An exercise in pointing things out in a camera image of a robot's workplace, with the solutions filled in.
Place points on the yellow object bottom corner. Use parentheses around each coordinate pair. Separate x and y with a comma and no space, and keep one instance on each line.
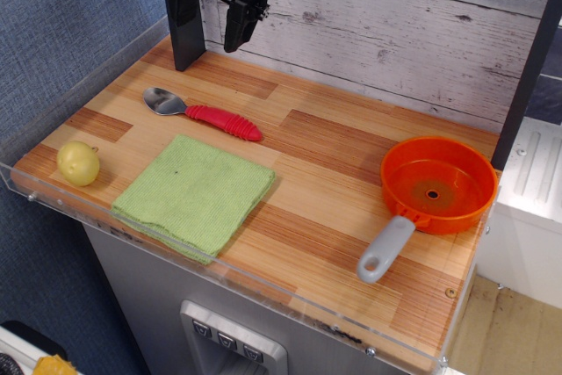
(53,365)

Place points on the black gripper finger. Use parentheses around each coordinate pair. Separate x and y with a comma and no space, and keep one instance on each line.
(242,17)

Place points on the grey toy fridge cabinet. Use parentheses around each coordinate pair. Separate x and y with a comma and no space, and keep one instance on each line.
(151,289)

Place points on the silver dispenser button panel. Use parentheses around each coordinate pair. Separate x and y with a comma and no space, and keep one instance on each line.
(219,345)

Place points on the orange pot grey handle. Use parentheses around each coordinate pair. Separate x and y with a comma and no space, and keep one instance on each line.
(432,184)

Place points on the dark frame post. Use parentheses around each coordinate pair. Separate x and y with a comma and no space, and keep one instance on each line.
(186,31)
(525,88)

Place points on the dark left frame post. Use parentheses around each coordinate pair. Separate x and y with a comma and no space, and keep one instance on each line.
(186,31)

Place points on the red handled metal spoon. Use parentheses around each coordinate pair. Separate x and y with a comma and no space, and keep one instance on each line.
(165,103)

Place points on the yellow toy potato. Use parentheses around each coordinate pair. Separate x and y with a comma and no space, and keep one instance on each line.
(78,163)

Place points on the clear acrylic table guard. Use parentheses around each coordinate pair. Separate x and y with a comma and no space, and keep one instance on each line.
(299,247)

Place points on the green cloth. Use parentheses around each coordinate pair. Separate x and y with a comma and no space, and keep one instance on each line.
(193,197)

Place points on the dark right frame post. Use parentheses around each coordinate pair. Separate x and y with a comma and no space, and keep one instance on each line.
(525,88)

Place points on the white toy sink unit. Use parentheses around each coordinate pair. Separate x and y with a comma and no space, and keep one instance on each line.
(521,249)

